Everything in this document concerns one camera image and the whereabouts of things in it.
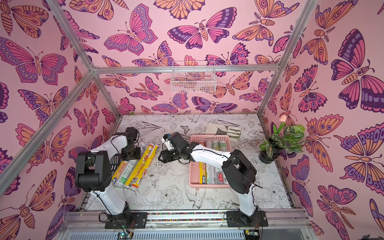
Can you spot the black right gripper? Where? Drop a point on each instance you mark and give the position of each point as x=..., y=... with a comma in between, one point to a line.
x=167, y=153

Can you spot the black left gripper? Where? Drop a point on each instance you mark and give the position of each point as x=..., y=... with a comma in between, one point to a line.
x=126, y=157

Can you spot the pink plastic basket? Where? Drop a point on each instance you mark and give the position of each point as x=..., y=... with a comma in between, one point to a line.
x=194, y=166

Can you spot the white green wrap roll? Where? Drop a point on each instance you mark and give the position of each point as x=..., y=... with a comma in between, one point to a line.
x=223, y=146

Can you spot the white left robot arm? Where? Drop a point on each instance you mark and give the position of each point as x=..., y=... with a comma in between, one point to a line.
x=94, y=173

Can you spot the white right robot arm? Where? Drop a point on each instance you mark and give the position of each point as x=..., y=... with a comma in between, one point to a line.
x=238, y=170

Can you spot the yellow red wrap roll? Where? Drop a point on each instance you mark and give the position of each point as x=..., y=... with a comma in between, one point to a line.
x=133, y=181

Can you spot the yellow roll far left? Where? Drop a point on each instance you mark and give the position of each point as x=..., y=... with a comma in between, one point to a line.
x=119, y=172

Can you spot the green striped folded cloth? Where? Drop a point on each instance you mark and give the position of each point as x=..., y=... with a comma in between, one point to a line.
x=234, y=133

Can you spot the potted green plant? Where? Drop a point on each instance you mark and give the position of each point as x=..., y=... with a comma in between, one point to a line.
x=285, y=138

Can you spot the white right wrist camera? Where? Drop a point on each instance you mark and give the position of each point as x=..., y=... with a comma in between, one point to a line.
x=166, y=143

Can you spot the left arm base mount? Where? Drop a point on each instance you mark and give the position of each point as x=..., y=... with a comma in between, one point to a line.
x=135, y=220

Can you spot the white wire wall basket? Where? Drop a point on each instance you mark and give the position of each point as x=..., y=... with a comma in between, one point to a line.
x=193, y=77

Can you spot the aluminium front rail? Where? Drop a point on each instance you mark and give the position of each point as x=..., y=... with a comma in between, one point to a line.
x=275, y=224

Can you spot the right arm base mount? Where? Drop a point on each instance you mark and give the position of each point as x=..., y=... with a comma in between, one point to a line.
x=239, y=219

